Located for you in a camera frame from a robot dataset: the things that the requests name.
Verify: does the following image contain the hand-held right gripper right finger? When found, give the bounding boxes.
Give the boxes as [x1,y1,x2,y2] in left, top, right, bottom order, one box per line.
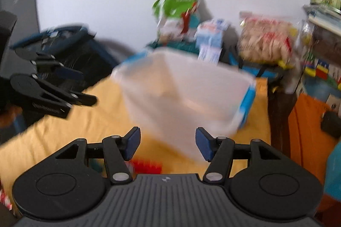
[195,127,287,185]

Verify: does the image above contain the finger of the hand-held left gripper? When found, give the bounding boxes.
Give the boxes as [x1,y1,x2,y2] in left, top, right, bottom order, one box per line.
[30,76,97,119]
[32,54,84,80]

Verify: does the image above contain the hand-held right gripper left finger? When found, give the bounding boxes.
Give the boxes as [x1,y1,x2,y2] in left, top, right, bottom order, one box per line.
[55,126,142,185]

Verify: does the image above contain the red toy brick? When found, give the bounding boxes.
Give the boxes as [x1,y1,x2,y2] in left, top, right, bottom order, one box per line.
[130,159,163,174]

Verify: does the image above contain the clear plastic storage container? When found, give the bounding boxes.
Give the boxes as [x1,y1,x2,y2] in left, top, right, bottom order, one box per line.
[111,46,257,161]

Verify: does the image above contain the blue black mesh playpen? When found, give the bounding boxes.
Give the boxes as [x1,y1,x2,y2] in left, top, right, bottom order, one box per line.
[11,26,118,89]

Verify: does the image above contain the grey cabinet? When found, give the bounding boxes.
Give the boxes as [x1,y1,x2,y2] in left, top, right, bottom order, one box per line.
[0,0,40,35]

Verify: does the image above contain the white wipes packet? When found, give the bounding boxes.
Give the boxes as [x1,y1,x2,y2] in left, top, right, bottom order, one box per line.
[198,45,223,64]

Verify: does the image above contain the dark green tissue package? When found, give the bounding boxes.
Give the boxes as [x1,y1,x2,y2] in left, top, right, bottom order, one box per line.
[145,40,199,54]

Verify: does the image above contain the orange box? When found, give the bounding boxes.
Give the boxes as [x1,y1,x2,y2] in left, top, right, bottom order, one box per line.
[289,94,339,182]

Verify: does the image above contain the blue white tissue pack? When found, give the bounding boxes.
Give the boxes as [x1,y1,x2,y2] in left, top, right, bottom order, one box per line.
[196,18,231,49]

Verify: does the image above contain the clear bag of beige snacks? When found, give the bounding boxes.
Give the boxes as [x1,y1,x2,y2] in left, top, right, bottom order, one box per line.
[237,12,297,67]

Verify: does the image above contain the green white plastic bag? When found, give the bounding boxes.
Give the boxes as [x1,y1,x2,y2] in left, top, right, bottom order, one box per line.
[152,0,200,41]

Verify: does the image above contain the small black device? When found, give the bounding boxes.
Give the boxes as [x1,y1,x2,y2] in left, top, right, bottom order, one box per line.
[321,110,341,138]

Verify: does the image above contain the blue box of coloured shapes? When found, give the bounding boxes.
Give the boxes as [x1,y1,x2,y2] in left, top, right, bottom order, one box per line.
[304,54,341,99]

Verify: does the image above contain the clear plastic box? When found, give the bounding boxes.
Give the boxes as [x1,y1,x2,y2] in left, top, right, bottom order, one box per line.
[298,19,341,65]

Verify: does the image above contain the stack of books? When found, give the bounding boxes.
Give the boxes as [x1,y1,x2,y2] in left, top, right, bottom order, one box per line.
[302,4,341,27]

